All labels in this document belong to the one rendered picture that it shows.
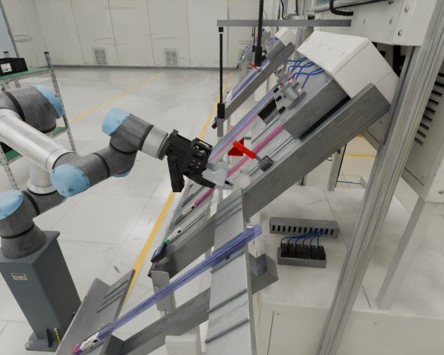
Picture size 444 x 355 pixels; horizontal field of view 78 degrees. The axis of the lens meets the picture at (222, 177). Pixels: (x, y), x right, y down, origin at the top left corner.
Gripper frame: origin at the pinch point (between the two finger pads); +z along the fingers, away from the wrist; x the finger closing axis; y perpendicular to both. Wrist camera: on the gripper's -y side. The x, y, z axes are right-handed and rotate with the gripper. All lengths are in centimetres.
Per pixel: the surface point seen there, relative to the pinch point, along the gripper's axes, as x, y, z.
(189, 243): -10.0, -15.2, -2.6
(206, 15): 871, -14, -152
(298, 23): 14.2, 41.7, -4.1
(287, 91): -1.1, 29.0, -0.3
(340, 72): -8.0, 37.4, 4.8
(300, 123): -6.0, 25.4, 4.7
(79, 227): 85, -139, -62
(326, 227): 21, -9, 45
